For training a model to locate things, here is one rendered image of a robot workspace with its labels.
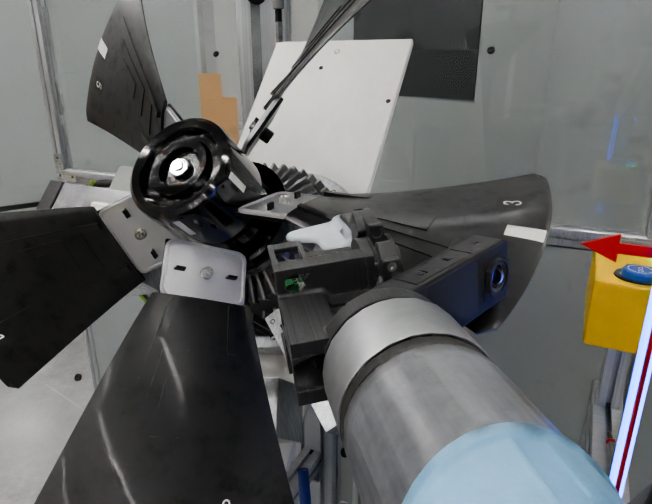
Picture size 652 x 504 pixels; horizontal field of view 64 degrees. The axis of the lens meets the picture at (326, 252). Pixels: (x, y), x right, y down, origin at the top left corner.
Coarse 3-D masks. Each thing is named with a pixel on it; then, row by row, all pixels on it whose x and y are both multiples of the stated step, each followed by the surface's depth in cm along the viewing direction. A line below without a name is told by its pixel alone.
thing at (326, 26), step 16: (336, 0) 66; (352, 0) 58; (368, 0) 54; (320, 16) 70; (336, 16) 58; (352, 16) 54; (320, 32) 59; (336, 32) 55; (304, 48) 67; (320, 48) 55; (304, 64) 55; (288, 80) 56; (272, 96) 64
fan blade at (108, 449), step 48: (144, 336) 50; (192, 336) 52; (240, 336) 54; (144, 384) 48; (192, 384) 50; (240, 384) 52; (96, 432) 46; (144, 432) 47; (192, 432) 48; (240, 432) 50; (48, 480) 45; (96, 480) 45; (144, 480) 46; (192, 480) 47; (240, 480) 48
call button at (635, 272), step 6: (630, 264) 67; (624, 270) 65; (630, 270) 65; (636, 270) 65; (642, 270) 65; (648, 270) 65; (624, 276) 65; (630, 276) 64; (636, 276) 64; (642, 276) 63; (648, 276) 63
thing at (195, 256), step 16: (176, 240) 55; (176, 256) 54; (192, 256) 55; (208, 256) 56; (224, 256) 57; (240, 256) 58; (176, 272) 54; (192, 272) 55; (224, 272) 57; (240, 272) 58; (160, 288) 52; (176, 288) 53; (192, 288) 54; (208, 288) 55; (224, 288) 56; (240, 288) 57; (240, 304) 56
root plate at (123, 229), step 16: (112, 208) 60; (128, 208) 60; (112, 224) 60; (128, 224) 60; (144, 224) 60; (128, 240) 61; (144, 240) 61; (160, 240) 61; (128, 256) 62; (144, 256) 62; (160, 256) 62; (144, 272) 63
